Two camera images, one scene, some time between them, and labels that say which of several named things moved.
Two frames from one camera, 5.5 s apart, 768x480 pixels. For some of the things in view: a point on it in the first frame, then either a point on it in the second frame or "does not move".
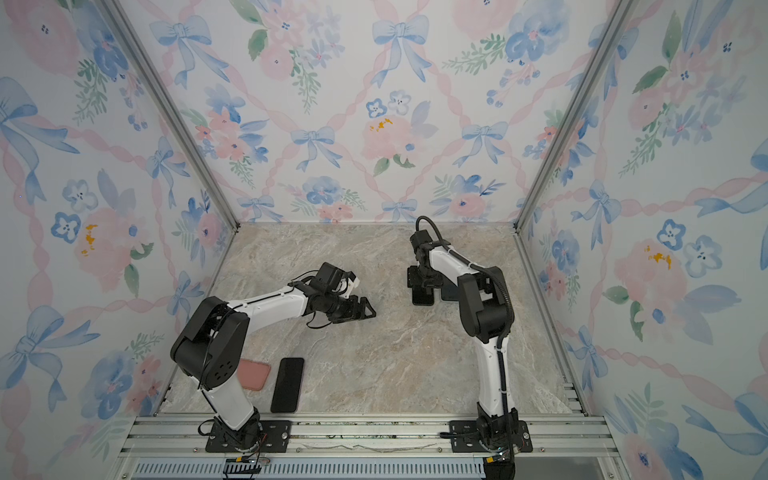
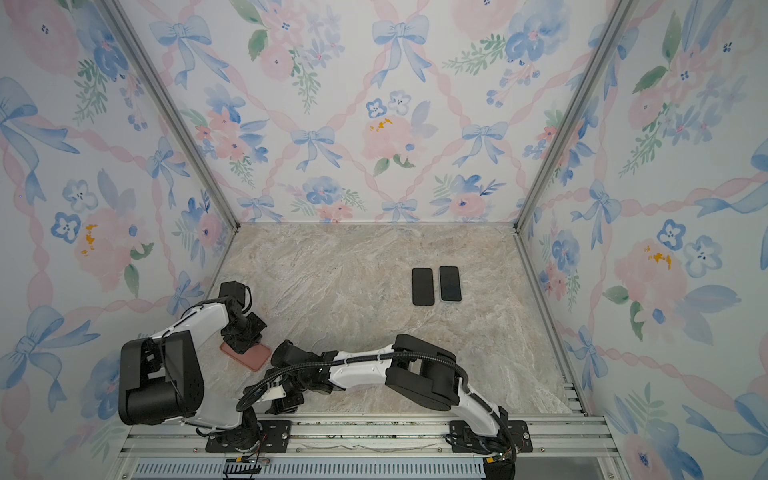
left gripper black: (353, 313) to (241, 345)
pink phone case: (252, 375) to (253, 358)
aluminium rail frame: (366, 447) does not move
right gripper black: (412, 279) to (287, 407)
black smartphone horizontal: (423, 296) does not move
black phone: (423, 296) does not move
